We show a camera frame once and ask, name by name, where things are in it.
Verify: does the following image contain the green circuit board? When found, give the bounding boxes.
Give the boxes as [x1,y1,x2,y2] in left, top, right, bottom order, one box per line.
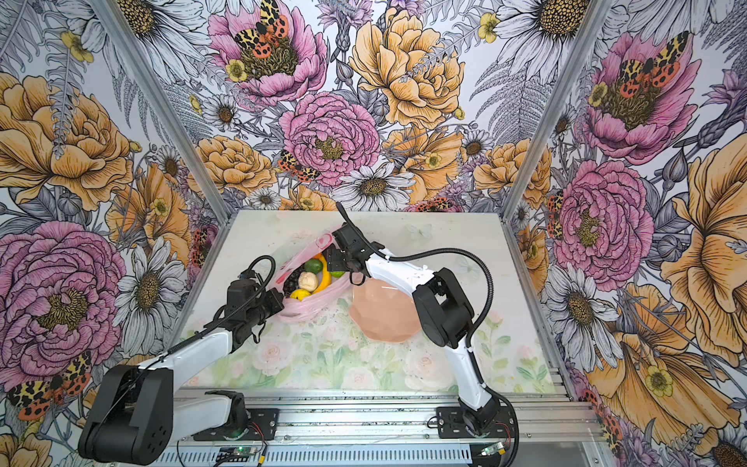
[214,446,266,466]

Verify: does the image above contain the aluminium rail frame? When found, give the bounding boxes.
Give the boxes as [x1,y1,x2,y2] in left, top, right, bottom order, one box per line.
[167,391,614,466]

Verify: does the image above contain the pink plastic bag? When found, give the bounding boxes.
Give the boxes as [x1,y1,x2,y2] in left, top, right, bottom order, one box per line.
[270,233,352,323]

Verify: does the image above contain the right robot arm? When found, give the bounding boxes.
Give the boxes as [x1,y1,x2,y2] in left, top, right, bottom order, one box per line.
[332,222,501,437]

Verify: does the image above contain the green fake lime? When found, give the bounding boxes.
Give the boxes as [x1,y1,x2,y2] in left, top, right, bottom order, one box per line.
[303,258,324,274]

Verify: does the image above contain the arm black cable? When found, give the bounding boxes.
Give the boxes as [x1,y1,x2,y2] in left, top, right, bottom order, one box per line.
[335,200,521,467]
[98,255,277,433]

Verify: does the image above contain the pink flower-shaped bowl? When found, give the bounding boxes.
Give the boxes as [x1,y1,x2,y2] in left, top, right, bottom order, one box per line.
[348,279,421,344]

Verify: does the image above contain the aluminium corner post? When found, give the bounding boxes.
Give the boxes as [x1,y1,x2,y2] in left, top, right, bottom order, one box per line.
[91,1,233,226]
[501,0,613,224]

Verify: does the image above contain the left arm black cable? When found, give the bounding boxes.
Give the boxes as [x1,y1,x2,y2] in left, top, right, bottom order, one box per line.
[98,255,277,433]

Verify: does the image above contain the yellow fake fruit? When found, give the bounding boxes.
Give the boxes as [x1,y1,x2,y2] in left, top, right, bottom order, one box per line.
[289,254,333,302]

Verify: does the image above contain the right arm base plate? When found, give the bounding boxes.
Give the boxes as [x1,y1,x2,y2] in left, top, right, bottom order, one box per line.
[435,406,517,440]

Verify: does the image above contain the beige fake garlic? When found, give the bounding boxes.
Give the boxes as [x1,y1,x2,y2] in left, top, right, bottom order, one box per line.
[299,272,319,293]

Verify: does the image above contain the left aluminium corner post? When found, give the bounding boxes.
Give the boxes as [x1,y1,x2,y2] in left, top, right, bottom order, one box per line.
[91,1,233,226]

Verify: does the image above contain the dark fake grapes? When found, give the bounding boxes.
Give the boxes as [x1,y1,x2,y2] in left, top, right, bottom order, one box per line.
[283,267,305,298]

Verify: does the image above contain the white vented cable duct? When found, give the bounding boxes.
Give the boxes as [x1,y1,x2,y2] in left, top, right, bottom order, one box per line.
[152,444,473,466]

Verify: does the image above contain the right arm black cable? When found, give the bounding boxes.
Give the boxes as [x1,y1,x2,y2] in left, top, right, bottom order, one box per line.
[335,200,521,467]

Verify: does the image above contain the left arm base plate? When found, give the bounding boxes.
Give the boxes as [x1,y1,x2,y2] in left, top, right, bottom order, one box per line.
[193,409,280,442]

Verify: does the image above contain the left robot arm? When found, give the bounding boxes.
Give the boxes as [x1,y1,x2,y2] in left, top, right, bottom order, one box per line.
[78,278,284,465]

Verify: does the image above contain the right aluminium corner post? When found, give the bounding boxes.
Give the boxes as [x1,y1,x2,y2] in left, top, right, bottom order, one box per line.
[501,0,613,224]

